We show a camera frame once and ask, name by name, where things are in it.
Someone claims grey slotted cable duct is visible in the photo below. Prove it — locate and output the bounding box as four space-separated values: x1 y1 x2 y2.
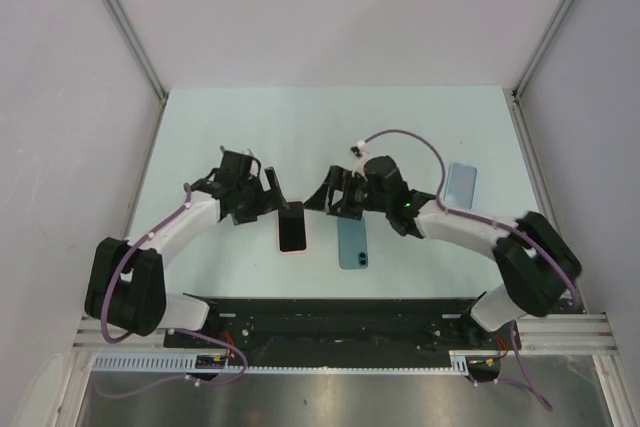
92 352 499 375

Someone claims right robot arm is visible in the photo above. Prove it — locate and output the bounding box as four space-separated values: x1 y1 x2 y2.
304 156 582 348

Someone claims aluminium cross rail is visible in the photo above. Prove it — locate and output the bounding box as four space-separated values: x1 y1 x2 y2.
73 314 618 355

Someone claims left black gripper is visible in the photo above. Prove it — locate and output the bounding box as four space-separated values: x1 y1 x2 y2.
233 167 288 225

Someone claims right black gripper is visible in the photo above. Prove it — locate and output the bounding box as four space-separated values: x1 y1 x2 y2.
304 166 390 221

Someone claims right aluminium frame post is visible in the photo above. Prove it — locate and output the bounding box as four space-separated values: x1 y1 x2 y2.
512 0 609 98

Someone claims aluminium frame post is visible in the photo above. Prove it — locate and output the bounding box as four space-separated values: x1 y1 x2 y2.
74 0 169 106
512 0 609 98

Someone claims green phone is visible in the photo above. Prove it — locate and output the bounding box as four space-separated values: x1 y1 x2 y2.
337 218 369 270

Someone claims left aluminium frame post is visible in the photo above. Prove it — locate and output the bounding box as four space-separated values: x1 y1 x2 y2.
74 0 169 106

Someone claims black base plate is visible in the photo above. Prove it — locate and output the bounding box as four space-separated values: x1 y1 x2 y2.
164 291 524 368

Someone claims light blue phone case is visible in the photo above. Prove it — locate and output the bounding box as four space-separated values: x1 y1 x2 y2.
444 162 478 210

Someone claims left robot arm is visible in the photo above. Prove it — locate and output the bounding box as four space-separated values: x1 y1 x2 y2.
84 150 288 347

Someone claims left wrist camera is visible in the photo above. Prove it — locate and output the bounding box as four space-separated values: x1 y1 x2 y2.
242 149 262 178

